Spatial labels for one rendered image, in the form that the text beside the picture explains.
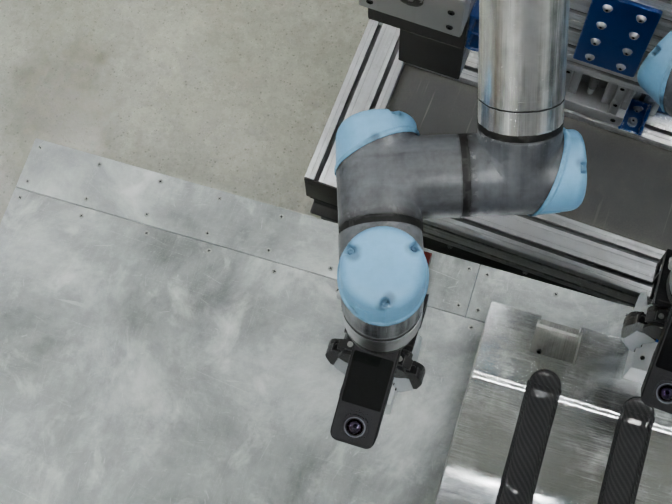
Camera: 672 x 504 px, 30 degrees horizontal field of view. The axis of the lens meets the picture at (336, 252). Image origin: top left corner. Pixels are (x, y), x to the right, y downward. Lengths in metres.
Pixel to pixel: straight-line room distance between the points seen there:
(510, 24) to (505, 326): 0.51
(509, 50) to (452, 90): 1.27
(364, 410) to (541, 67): 0.38
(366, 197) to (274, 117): 1.45
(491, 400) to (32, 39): 1.53
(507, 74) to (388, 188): 0.14
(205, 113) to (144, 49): 0.19
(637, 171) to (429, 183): 1.23
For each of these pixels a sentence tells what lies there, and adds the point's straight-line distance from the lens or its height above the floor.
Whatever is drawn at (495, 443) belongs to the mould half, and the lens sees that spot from 1.44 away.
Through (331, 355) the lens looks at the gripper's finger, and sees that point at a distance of 1.30.
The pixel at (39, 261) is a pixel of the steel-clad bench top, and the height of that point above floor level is 0.80.
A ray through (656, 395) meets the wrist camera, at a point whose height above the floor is 1.07.
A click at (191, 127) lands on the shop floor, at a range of 2.54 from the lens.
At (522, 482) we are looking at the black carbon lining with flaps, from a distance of 1.44.
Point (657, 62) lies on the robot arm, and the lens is 1.19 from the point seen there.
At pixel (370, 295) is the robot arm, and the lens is 1.04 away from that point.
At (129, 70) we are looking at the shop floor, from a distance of 2.61.
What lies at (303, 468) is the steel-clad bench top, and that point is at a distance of 1.52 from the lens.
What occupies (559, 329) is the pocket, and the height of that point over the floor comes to 0.88.
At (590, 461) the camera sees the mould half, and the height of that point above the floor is 0.88.
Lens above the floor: 2.30
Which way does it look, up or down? 72 degrees down
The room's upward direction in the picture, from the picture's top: 4 degrees counter-clockwise
